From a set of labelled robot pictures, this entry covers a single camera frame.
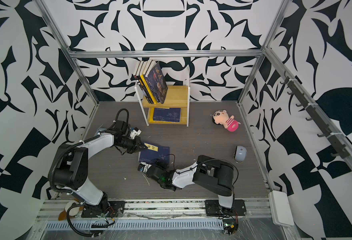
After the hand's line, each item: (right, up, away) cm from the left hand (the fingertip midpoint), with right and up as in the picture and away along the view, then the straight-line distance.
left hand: (147, 146), depth 88 cm
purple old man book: (+6, +37, -1) cm, 37 cm away
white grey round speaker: (+52, -4, -3) cm, 52 cm away
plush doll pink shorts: (+47, +17, +15) cm, 52 cm away
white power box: (+65, -25, -17) cm, 72 cm away
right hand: (+5, -8, 0) cm, 9 cm away
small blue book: (+3, -4, +3) cm, 6 cm away
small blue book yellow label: (+11, +18, +15) cm, 26 cm away
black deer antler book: (-2, +34, -7) cm, 35 cm away
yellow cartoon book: (0, +35, -7) cm, 35 cm away
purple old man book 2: (+2, +35, -8) cm, 36 cm away
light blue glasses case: (-34, +9, +13) cm, 38 cm away
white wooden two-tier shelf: (+17, +30, +9) cm, 36 cm away
